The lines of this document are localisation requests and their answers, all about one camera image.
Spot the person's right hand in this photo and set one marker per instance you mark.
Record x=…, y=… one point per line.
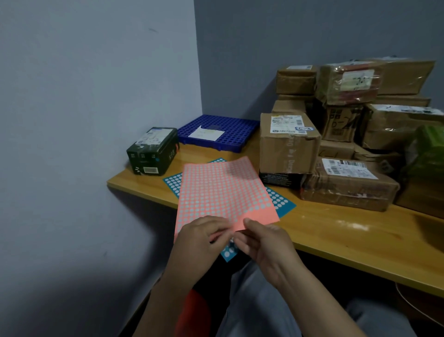
x=270, y=250

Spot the person's left hand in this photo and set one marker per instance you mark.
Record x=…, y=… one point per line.
x=194, y=250

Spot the pink dot sticker sheet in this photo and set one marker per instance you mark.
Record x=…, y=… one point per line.
x=222, y=191

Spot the teal sticker sheet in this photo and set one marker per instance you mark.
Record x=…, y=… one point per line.
x=173, y=182

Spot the black and pink box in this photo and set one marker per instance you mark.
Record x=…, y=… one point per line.
x=281, y=180

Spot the pile of brown parcels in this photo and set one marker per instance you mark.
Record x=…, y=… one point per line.
x=347, y=194

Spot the brown box with blue-marked label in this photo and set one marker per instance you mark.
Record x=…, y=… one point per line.
x=288, y=156

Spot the dark green box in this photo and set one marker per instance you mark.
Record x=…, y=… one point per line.
x=152, y=159

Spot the light green parcel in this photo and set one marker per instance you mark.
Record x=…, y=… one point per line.
x=426, y=152

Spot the person's grey trousers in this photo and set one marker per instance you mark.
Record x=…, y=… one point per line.
x=256, y=312

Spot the red stool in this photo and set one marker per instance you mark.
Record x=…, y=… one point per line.
x=192, y=316

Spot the white paper note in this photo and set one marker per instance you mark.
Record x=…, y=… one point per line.
x=206, y=134

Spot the blue plastic grid pallet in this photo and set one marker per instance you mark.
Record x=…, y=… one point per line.
x=239, y=135

